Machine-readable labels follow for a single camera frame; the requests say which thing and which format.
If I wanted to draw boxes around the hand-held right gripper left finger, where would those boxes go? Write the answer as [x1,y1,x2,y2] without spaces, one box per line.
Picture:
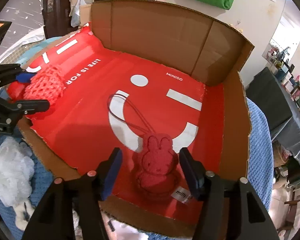
[21,147,123,240]

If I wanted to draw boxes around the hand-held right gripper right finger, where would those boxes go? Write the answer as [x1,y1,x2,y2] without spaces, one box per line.
[179,147,273,240]

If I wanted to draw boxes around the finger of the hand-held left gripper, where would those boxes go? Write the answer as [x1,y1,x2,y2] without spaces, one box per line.
[0,90,50,122]
[0,64,38,93]

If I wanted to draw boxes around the red soft toy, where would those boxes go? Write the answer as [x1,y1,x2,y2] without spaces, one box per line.
[6,81,28,103]

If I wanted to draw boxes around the red knitted mesh pouch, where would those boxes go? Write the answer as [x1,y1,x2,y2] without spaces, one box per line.
[22,64,67,105]

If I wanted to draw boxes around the red rabbit plush toy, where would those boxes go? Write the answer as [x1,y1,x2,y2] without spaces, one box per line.
[107,94,193,203]

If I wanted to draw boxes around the white fluffy bath pouf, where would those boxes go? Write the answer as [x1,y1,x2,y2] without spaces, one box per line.
[0,137,35,208]

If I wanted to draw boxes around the small white plush toy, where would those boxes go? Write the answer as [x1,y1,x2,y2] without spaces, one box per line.
[14,200,36,225]

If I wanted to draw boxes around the cardboard box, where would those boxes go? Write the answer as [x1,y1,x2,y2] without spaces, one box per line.
[17,0,255,238]

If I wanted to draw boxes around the white plastic sheet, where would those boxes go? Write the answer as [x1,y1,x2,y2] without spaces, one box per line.
[0,25,45,65]

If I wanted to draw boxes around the blue knitted blanket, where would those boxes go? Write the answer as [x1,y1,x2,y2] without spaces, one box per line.
[0,37,273,240]

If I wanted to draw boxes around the dark wooden door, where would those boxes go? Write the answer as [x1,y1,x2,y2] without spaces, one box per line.
[41,0,74,39]

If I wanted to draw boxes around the crumpled plastic bags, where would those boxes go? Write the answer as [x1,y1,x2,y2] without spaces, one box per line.
[69,0,100,28]

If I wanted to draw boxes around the black-clothed table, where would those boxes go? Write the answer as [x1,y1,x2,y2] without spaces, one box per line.
[245,66,300,173]

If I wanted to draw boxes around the dark table with bottles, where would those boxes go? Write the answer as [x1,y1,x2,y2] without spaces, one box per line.
[262,44,300,125]

